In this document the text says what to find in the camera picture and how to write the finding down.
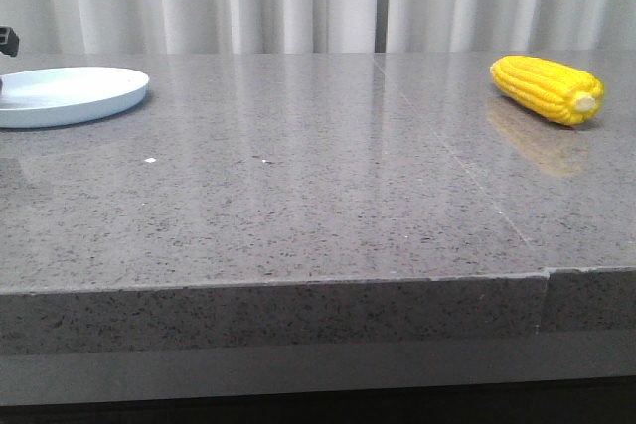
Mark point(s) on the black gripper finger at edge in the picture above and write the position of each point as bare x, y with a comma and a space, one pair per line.
9, 41

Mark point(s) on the light blue round plate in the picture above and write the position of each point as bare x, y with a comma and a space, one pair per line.
67, 96

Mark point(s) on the yellow corn cob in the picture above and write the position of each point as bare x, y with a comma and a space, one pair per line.
559, 93

